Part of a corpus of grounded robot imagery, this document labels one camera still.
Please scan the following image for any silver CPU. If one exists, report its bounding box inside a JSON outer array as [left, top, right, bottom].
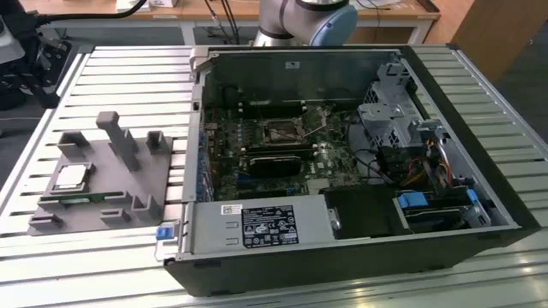
[[56, 165, 94, 189]]

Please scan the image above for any CPU socket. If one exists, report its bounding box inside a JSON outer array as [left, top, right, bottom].
[[262, 119, 308, 146]]

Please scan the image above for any black RAM slot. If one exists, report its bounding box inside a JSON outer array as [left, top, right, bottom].
[[244, 150, 315, 158], [244, 144, 312, 153]]

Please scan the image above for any black expansion slot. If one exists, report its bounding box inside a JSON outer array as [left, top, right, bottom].
[[236, 187, 298, 198]]

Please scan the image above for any white box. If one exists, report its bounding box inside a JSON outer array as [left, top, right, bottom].
[[114, 0, 152, 13]]

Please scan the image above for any wooden desk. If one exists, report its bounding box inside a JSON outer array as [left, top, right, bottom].
[[26, 0, 442, 46]]

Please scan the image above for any grey parts rack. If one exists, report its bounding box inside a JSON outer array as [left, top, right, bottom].
[[26, 111, 175, 237]]

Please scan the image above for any green RAM stick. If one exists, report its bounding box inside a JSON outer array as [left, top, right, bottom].
[[59, 191, 126, 205]]

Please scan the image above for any blue case latch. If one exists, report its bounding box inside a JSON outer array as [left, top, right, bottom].
[[156, 226, 179, 241]]

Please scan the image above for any black graphics card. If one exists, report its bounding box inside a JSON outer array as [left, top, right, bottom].
[[247, 155, 302, 178]]

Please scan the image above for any grey power supply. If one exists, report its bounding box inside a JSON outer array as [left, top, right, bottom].
[[188, 195, 336, 255]]

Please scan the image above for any metal socket cover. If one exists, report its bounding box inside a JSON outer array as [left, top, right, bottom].
[[304, 105, 334, 135]]

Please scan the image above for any green motherboard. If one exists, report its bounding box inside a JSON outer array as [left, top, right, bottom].
[[200, 102, 366, 203]]

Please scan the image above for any grey metal drive cage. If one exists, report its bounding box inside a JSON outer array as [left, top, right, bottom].
[[356, 62, 430, 150]]

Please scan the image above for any black open PC case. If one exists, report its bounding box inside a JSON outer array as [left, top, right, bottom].
[[152, 44, 542, 298]]

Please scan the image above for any hard disk in blue carrier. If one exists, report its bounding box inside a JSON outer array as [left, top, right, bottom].
[[394, 189, 468, 232]]

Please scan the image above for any brown wooden cabinet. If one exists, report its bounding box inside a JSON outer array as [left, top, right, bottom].
[[452, 0, 548, 83]]

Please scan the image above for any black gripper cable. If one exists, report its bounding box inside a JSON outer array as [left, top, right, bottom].
[[26, 0, 152, 21]]

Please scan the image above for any black wire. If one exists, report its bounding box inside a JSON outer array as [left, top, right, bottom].
[[350, 148, 398, 184]]

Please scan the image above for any yellow red wire bundle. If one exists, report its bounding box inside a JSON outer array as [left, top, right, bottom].
[[404, 137, 456, 187]]

